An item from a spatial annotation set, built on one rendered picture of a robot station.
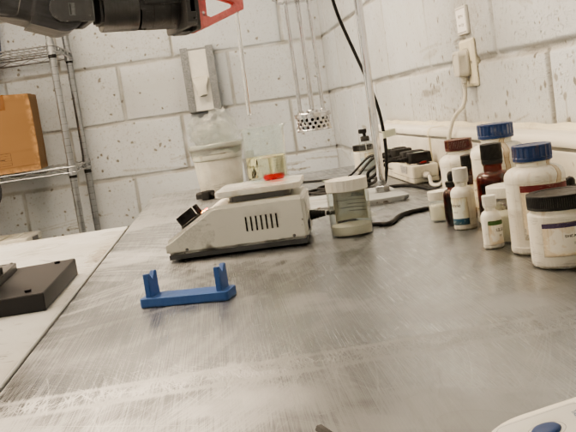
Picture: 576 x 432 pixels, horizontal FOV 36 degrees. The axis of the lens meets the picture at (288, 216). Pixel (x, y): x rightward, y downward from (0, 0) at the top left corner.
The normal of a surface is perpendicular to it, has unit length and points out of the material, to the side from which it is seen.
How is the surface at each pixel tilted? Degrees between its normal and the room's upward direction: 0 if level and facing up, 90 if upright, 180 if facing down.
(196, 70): 90
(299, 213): 90
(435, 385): 0
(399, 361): 0
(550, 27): 90
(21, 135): 89
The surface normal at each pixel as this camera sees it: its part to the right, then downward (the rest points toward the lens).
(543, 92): -0.99, 0.15
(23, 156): 0.18, 0.08
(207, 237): -0.07, 0.13
